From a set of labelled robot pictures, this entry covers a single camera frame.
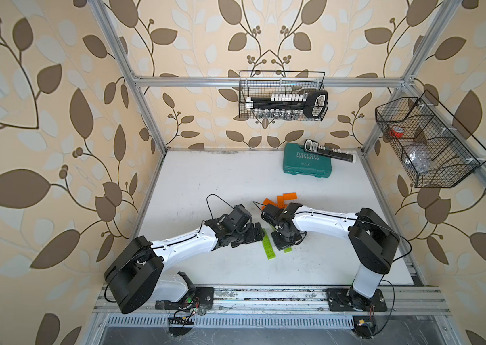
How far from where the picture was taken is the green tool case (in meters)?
Result: 1.08

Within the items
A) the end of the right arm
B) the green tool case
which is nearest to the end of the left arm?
the end of the right arm

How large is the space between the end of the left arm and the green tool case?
18.3 inches

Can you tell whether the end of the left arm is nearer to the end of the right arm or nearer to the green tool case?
the end of the right arm

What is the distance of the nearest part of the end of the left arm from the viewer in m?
0.62
